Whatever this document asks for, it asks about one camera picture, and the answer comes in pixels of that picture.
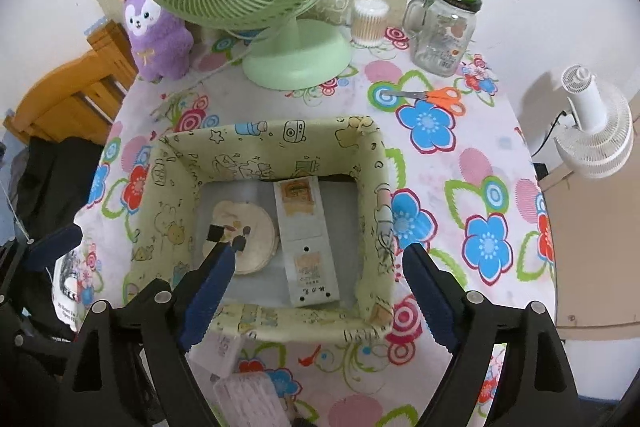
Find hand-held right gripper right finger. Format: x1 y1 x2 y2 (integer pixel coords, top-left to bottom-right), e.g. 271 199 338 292
401 244 581 427

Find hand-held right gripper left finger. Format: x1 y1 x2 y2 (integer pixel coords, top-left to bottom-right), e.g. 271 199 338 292
57 242 237 427

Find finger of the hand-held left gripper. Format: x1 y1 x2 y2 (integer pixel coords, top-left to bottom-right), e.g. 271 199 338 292
0 224 83 303

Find round cream pad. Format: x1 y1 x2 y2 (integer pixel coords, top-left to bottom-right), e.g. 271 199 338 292
201 200 280 276

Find white rectangular box orange label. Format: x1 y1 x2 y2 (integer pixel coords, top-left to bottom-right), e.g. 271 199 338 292
273 177 341 308

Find clear box of floss picks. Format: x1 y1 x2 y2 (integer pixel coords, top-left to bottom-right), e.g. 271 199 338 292
212 373 293 427

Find yellow printed fabric storage box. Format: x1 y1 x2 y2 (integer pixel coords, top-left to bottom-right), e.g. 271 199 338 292
122 116 396 340

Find white printed plastic bag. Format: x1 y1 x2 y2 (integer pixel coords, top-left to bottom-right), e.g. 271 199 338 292
50 247 101 333

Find white paper packet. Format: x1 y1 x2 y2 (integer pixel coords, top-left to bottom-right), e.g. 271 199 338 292
192 332 246 375

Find dark cloth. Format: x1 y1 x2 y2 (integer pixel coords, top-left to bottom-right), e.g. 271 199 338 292
10 134 108 248

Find floral tablecloth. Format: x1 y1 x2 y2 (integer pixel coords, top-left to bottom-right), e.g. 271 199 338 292
75 24 556 427

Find wooden chair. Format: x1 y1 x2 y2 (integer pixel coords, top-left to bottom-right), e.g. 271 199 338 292
2 19 138 142

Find brown cardboard box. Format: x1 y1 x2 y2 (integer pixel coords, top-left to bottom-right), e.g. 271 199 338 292
537 97 640 343

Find purple plush toy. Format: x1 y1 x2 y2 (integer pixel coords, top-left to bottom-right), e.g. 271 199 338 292
122 0 195 82

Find white clip fan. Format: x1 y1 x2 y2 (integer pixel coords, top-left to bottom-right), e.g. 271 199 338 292
552 66 633 179

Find glass mug jar green lid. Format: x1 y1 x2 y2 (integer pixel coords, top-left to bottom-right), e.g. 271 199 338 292
402 0 487 78

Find cotton swab container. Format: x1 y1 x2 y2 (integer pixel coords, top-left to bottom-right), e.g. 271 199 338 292
350 0 391 46

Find orange handled scissors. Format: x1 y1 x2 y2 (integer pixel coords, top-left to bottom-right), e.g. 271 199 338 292
381 87 465 114

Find black fan cable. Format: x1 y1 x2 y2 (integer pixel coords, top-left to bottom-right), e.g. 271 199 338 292
530 109 571 158

